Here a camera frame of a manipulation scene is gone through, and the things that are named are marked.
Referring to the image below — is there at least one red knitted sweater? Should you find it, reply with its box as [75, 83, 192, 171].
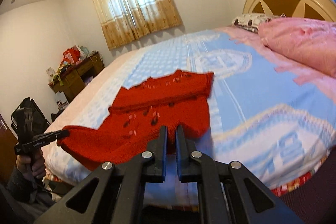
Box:
[56, 70, 214, 170]

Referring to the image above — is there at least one person's left forearm black sleeve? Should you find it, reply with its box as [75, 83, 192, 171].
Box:
[1, 167, 55, 223]

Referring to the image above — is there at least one person's left hand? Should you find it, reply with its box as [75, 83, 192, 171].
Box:
[16, 149, 46, 180]

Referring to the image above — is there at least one black chair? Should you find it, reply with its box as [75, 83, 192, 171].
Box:
[11, 97, 50, 139]

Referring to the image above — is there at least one white paper bag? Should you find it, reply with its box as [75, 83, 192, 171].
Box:
[55, 92, 69, 110]

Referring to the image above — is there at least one brown wooden desk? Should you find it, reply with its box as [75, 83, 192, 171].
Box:
[49, 51, 105, 102]

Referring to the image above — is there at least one red gift box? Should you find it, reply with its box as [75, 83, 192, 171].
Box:
[63, 48, 80, 64]

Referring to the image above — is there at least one blue polka dot bedsheet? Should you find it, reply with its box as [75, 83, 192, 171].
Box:
[49, 27, 335, 188]

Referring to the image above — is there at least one patterned white pillow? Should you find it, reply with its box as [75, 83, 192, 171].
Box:
[232, 13, 286, 34]

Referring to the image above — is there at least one pink folded quilt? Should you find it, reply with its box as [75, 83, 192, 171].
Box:
[259, 18, 335, 78]

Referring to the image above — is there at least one cream wooden headboard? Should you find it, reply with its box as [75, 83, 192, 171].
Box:
[243, 0, 335, 22]

